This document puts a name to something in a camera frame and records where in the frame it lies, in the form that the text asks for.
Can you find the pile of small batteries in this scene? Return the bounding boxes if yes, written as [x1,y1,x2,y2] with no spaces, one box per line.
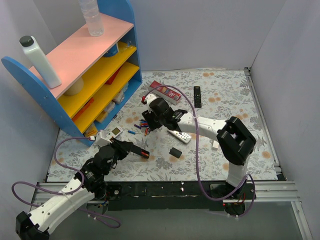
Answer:
[127,119,151,136]

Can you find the black battery cover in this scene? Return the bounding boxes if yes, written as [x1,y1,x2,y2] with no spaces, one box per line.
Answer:
[169,147,182,159]

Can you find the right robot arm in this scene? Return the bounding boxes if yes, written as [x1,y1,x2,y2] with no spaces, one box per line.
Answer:
[142,94,257,199]

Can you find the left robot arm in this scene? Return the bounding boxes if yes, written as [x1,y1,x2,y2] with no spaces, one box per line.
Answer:
[15,138,134,240]

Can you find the small white display remote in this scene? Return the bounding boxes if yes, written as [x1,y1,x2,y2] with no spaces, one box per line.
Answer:
[108,126,123,138]

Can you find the white ac remote lower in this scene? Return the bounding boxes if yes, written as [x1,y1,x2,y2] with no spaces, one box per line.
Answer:
[167,129,192,144]

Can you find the black tv remote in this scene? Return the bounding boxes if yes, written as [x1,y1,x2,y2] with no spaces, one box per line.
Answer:
[193,86,202,108]

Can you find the slim white remote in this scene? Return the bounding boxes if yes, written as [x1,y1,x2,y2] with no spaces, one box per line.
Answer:
[212,141,219,151]

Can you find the red toothpaste box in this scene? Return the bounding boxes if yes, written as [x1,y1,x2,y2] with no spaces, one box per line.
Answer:
[148,81,182,105]

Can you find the floral table mat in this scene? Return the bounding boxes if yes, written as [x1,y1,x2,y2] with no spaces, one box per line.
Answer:
[46,69,280,182]

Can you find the white packets on shelf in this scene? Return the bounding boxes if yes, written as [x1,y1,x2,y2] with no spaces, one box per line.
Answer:
[96,90,125,123]

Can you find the orange box on shelf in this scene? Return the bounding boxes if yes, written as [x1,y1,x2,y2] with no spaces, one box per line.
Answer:
[72,97,95,122]

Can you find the blue pink yellow shelf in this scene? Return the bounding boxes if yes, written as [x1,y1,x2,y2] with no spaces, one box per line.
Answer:
[1,0,142,139]

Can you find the beige cylinder on shelf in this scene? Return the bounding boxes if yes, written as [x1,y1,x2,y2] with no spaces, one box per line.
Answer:
[63,77,84,97]

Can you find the blue white can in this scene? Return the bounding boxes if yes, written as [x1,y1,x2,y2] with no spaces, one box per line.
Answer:
[103,43,119,58]

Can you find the clear plastic water bottle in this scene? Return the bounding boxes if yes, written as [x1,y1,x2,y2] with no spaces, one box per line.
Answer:
[78,0,104,37]

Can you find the white bottle black cap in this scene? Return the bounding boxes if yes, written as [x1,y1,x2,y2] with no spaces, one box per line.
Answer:
[19,35,62,89]

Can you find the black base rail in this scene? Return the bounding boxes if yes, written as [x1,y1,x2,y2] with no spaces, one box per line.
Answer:
[86,181,257,218]

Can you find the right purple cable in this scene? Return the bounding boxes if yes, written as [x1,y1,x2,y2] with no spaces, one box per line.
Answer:
[144,86,257,217]

